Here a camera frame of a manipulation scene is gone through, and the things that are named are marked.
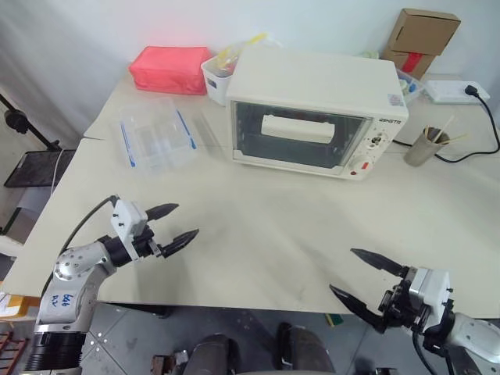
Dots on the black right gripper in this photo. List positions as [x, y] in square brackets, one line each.
[396, 306]

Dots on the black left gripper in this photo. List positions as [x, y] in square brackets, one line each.
[146, 244]

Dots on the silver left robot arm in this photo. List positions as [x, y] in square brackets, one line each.
[74, 265]

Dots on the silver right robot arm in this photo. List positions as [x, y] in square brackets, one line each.
[476, 336]

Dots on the white toaster oven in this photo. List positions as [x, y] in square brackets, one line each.
[312, 74]

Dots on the green yellow sponge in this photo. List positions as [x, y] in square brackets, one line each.
[335, 319]

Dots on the dark rounded shape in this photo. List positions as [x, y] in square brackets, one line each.
[304, 347]
[215, 353]

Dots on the clear box with blue latches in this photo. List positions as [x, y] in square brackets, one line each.
[156, 136]

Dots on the grey cup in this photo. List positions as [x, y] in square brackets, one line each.
[420, 150]

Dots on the white plastic bin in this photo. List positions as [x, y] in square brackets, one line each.
[215, 84]

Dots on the red fabric storage box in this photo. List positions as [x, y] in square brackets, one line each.
[168, 66]

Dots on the black metal stand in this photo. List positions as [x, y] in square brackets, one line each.
[37, 133]

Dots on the light wooden chopstick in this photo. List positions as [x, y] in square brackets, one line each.
[458, 138]
[447, 125]

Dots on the clear bag with yellow items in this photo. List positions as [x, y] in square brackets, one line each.
[234, 52]

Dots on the clear tub with blue items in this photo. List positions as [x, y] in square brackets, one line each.
[412, 89]

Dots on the red metal rack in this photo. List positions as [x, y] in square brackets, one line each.
[9, 347]

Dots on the white power strip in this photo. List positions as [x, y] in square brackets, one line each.
[445, 91]

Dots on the cardboard box with red tape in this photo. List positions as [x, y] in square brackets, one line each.
[392, 58]

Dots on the pale green round object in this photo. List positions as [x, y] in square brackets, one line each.
[369, 53]

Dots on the plain brown cardboard box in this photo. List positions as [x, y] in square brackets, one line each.
[426, 31]

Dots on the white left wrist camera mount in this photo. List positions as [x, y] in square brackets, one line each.
[125, 218]

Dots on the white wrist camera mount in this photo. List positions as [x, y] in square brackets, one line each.
[429, 289]
[125, 218]

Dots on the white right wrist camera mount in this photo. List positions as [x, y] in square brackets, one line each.
[429, 289]

